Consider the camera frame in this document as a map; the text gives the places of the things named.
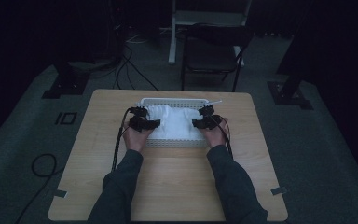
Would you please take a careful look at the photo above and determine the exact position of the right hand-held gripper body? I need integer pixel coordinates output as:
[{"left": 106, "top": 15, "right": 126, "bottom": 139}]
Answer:
[{"left": 198, "top": 99, "right": 224, "bottom": 132}]

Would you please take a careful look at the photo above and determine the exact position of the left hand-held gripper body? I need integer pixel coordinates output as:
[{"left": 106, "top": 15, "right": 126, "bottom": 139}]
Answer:
[{"left": 127, "top": 102, "right": 152, "bottom": 133}]

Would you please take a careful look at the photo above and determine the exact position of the white towel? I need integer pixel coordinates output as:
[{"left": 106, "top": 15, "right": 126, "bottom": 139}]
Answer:
[{"left": 145, "top": 104, "right": 207, "bottom": 141}]

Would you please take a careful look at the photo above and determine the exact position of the white perforated plastic basket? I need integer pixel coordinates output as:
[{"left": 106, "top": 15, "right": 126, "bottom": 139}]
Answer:
[{"left": 136, "top": 97, "right": 214, "bottom": 149}]

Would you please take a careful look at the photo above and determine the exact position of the person's left hand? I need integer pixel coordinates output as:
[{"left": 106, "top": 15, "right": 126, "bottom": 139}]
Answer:
[{"left": 122, "top": 120, "right": 155, "bottom": 154}]

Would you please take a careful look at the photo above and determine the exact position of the person's right hand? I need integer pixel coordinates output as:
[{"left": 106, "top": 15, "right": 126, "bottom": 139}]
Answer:
[{"left": 202, "top": 116, "right": 231, "bottom": 149}]

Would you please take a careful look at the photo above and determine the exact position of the black folding chair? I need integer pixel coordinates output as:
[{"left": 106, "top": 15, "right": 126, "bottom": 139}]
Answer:
[{"left": 180, "top": 22, "right": 255, "bottom": 93}]

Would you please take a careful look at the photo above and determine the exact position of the black stand base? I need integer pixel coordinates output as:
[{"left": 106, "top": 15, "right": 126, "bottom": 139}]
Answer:
[
  {"left": 267, "top": 18, "right": 314, "bottom": 111},
  {"left": 41, "top": 60, "right": 91, "bottom": 100}
]

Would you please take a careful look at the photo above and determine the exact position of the right hand-held gripper cable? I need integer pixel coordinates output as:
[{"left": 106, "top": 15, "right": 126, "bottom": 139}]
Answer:
[{"left": 209, "top": 114, "right": 234, "bottom": 161}]

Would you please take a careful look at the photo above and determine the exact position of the hand-held gripper cable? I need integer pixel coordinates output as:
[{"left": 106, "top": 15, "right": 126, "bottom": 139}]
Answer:
[
  {"left": 209, "top": 114, "right": 234, "bottom": 161},
  {"left": 110, "top": 106, "right": 135, "bottom": 173}
]

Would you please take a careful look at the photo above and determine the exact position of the left hand-held gripper cable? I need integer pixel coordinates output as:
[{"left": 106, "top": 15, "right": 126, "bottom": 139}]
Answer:
[{"left": 110, "top": 106, "right": 135, "bottom": 173}]

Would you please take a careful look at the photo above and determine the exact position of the looped black floor cable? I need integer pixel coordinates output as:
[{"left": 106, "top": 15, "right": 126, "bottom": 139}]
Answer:
[{"left": 14, "top": 152, "right": 65, "bottom": 224}]

